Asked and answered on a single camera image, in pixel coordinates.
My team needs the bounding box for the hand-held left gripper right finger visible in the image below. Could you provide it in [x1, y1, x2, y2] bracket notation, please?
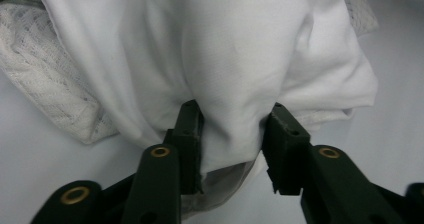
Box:
[261, 102, 312, 196]

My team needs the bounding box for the white mesh laundry bag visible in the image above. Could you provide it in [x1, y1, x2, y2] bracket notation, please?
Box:
[0, 0, 381, 218]

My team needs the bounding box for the white garment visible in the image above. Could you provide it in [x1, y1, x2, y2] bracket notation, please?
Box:
[33, 0, 379, 218]

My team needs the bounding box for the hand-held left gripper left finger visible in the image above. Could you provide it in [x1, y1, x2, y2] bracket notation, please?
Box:
[163, 99, 205, 196]

